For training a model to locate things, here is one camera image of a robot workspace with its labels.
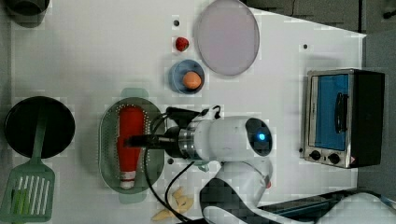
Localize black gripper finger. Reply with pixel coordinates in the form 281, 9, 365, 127
123, 135, 149, 147

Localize lilac round plate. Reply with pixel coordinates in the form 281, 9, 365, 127
195, 0, 260, 76

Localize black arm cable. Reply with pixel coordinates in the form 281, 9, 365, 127
143, 105, 222, 224

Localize dark pot at corner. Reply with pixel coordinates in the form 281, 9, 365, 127
5, 0, 50, 28

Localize red felt strawberry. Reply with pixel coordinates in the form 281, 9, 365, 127
175, 36, 190, 52

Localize red felt strawberry near arm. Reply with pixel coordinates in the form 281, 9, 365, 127
266, 181, 272, 189

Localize blue small bowl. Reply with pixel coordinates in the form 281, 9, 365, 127
169, 60, 205, 94

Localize silver black toaster oven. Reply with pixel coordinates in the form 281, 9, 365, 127
304, 69, 385, 169

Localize orange felt ball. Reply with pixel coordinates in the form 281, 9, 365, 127
182, 71, 202, 90

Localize red felt ketchup bottle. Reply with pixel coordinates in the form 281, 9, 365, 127
117, 105, 144, 189

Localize green oval strainer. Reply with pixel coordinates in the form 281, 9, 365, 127
98, 88, 165, 204

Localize black round pan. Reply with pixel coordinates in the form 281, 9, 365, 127
4, 96, 76, 159

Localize green slotted spatula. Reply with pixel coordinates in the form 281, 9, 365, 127
1, 105, 55, 223

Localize yellow felt pasta pieces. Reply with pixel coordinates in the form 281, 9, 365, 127
151, 187, 194, 221

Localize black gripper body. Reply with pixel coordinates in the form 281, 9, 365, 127
148, 127, 183, 158

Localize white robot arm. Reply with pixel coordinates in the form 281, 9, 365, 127
123, 117, 395, 224

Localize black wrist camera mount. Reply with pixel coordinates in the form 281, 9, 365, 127
165, 106, 207, 129

